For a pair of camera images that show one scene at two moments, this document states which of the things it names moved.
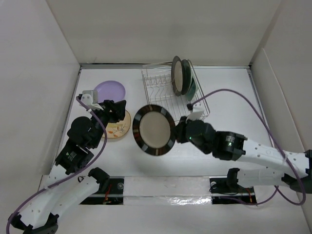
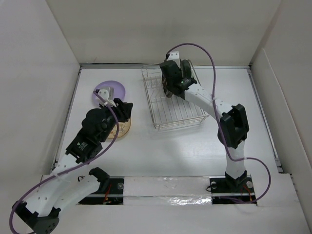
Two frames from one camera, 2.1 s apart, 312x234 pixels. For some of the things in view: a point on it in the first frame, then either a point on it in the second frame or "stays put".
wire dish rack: [192, 103] stays put
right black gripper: [180, 127] to [181, 69]
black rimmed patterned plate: [154, 130] to [168, 93]
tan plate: [120, 128] stays put
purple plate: [110, 90] stays put
